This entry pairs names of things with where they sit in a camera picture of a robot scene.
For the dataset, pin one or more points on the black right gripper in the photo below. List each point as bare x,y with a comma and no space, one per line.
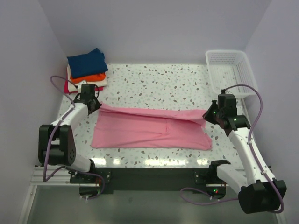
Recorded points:
207,115

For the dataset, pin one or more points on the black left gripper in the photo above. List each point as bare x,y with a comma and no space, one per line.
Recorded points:
97,105

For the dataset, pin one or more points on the pink t shirt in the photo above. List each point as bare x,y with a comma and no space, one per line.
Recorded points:
150,128

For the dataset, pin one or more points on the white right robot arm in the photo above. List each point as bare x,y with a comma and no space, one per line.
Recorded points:
259,190

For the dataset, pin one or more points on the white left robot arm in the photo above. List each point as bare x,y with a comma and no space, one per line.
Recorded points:
56,144

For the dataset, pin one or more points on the folded orange t shirt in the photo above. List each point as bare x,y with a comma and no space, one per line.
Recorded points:
90,78

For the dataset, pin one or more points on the folded cream white t shirt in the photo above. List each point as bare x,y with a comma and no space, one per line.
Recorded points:
71,88

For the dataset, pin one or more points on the folded crimson red t shirt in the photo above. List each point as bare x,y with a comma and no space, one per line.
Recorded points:
67,92

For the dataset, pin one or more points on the folded navy blue t shirt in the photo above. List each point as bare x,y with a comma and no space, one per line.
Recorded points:
87,64

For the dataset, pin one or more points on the white plastic basket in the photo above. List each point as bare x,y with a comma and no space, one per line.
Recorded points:
230,67

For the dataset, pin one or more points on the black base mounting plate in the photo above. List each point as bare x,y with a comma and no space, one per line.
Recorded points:
110,180

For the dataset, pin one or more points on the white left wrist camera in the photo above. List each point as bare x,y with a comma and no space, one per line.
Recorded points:
79,86

